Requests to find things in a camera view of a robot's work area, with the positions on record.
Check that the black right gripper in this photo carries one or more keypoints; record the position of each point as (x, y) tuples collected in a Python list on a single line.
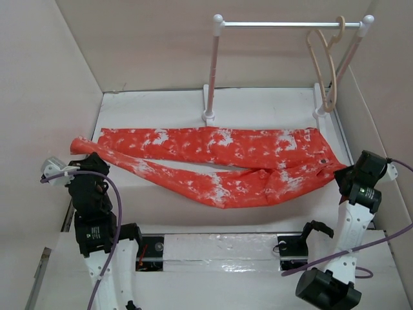
[(340, 174)]

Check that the red white patterned trousers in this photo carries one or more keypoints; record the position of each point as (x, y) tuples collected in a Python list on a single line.
[(219, 167)]

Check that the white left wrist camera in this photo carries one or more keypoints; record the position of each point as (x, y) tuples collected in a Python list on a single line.
[(56, 172)]

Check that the wooden clothes hanger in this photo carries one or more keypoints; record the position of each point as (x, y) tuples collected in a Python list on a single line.
[(326, 64)]

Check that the white clothes rack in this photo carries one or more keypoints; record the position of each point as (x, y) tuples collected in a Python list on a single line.
[(329, 35)]

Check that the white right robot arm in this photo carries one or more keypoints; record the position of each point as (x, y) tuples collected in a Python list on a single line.
[(333, 285)]

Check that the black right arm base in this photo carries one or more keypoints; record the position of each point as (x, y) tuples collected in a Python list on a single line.
[(292, 248)]

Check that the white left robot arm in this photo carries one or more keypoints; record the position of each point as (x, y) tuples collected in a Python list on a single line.
[(109, 247)]

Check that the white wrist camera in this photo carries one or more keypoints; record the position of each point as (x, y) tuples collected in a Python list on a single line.
[(56, 172), (391, 172)]

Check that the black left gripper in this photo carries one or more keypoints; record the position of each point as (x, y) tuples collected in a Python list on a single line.
[(93, 161)]

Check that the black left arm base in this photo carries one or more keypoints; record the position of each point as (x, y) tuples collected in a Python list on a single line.
[(149, 257)]

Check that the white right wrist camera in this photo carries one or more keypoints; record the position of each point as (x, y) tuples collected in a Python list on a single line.
[(391, 172)]

